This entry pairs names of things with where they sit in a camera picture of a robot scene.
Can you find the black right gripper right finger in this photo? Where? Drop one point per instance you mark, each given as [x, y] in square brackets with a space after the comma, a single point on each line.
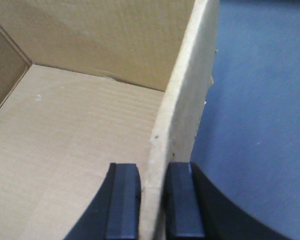
[195, 209]

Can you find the brown cardboard carton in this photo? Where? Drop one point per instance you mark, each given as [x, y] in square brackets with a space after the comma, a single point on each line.
[87, 83]

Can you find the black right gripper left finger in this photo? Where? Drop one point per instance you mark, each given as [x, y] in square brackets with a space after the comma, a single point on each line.
[114, 212]

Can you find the dark blue conveyor belt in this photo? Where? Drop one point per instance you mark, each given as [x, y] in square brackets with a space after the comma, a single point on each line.
[248, 142]

